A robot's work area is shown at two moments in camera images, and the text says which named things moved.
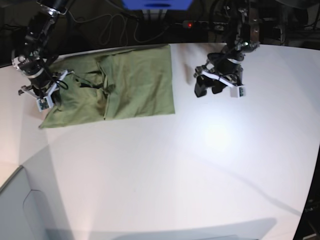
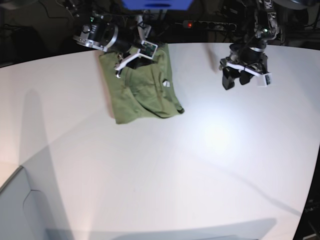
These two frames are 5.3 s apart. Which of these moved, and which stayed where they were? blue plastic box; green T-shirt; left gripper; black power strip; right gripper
Moved: green T-shirt; left gripper; right gripper
Stayed: black power strip; blue plastic box
